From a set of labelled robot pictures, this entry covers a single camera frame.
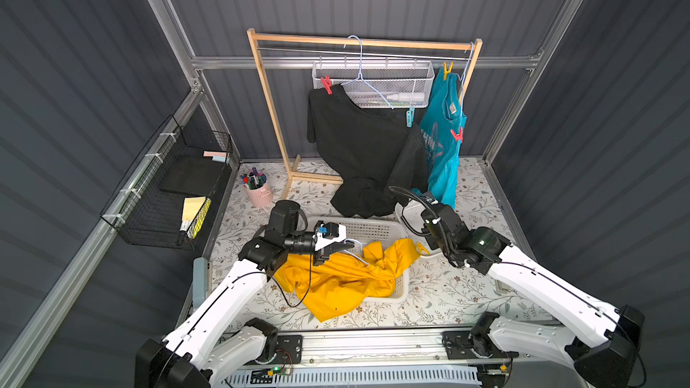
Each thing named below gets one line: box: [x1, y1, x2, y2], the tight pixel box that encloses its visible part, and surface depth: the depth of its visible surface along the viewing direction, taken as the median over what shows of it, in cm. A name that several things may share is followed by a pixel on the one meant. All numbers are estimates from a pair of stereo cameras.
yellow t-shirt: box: [274, 238, 422, 323], surface depth 79 cm
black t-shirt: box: [306, 84, 428, 220], surface depth 80 cm
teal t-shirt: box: [411, 68, 467, 210], surface depth 75 cm
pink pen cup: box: [239, 167, 275, 208], surface depth 100 cm
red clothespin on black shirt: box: [319, 74, 334, 96], surface depth 82 cm
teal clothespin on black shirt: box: [406, 105, 416, 128], surface depth 70 cm
